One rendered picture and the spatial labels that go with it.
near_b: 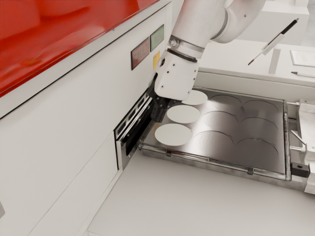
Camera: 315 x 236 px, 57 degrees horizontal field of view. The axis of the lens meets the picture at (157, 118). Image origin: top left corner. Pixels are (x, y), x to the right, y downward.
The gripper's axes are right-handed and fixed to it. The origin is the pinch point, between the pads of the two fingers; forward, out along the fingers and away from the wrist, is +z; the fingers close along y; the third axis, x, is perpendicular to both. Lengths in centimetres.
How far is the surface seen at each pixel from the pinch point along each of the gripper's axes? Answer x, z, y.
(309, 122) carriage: -13.6, -9.5, 44.4
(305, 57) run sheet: 7, -27, 61
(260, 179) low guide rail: -19.7, 5.9, 23.3
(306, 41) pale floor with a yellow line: 189, -64, 370
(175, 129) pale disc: 1.5, 4.7, 9.3
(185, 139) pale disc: -3.7, 4.9, 9.0
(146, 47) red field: 13.3, -12.6, -1.0
